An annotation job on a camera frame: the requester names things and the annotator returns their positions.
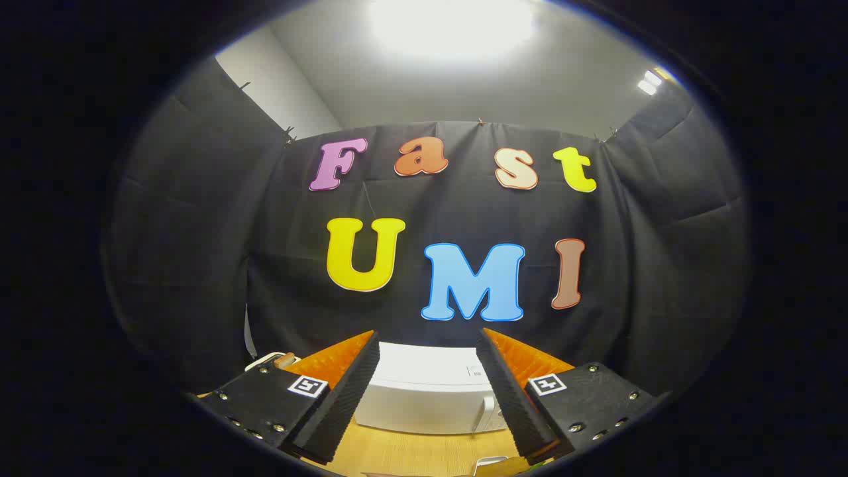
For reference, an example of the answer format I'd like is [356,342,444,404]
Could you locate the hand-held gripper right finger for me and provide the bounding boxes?
[476,327,670,464]

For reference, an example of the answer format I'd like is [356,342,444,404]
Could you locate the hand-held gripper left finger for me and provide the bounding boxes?
[199,330,382,466]

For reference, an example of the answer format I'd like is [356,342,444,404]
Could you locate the white microwave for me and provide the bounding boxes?
[353,342,514,436]

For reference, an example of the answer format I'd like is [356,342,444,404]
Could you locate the cream toaster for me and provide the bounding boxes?
[244,352,295,372]

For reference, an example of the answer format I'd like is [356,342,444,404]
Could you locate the black backdrop cloth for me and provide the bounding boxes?
[103,56,753,398]

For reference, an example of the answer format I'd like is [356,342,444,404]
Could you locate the large ceiling light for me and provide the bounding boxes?
[368,0,541,64]

